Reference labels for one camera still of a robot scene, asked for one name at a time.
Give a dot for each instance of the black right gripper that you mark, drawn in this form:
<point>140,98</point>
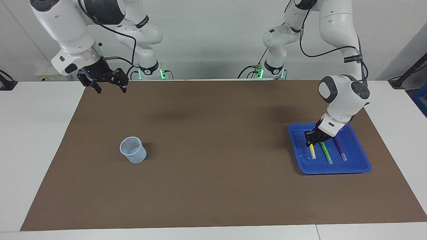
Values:
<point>98,71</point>

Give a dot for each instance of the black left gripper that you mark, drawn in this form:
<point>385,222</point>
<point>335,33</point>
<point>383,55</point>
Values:
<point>323,131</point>

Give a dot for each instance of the yellow pen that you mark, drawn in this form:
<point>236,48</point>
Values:
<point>312,151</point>

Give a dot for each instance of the green pen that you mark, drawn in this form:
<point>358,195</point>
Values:
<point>326,152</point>

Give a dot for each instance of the purple pen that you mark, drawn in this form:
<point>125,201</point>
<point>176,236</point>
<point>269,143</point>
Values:
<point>340,148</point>

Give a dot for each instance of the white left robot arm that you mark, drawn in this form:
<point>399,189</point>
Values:
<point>343,93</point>

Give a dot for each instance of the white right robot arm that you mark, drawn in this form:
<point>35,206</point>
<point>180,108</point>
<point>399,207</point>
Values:
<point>70,30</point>

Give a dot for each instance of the blue plastic tray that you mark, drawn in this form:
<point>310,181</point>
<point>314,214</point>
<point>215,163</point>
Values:
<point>353,163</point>

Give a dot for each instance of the white power strip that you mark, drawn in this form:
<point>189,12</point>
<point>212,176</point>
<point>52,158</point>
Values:
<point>45,75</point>

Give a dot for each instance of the clear plastic cup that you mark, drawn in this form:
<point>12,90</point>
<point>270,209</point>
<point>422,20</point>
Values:
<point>136,158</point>

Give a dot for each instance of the black table clamp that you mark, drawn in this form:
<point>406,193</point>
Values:
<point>6,85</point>

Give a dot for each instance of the black stand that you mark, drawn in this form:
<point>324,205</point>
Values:
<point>405,75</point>

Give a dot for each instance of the blue box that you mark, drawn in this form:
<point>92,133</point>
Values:
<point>421,101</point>

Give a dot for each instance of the brown table mat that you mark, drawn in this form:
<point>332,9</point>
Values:
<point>213,186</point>

